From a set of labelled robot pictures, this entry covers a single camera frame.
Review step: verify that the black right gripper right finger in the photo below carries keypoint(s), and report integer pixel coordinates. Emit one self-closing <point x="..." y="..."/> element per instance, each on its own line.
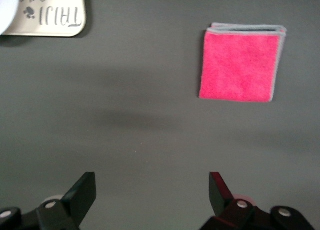
<point x="225" y="207"/>

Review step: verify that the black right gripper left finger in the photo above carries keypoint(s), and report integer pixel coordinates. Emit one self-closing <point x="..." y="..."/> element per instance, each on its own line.
<point x="75" y="202"/>

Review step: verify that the white round plate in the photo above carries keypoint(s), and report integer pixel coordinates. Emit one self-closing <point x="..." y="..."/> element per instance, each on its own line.
<point x="7" y="10"/>

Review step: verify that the folded pink cloth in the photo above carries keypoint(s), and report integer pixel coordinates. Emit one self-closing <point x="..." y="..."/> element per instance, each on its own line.
<point x="240" y="65"/>

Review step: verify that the cream tray with bear print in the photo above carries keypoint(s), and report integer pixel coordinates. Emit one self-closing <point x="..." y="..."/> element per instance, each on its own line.
<point x="55" y="27"/>

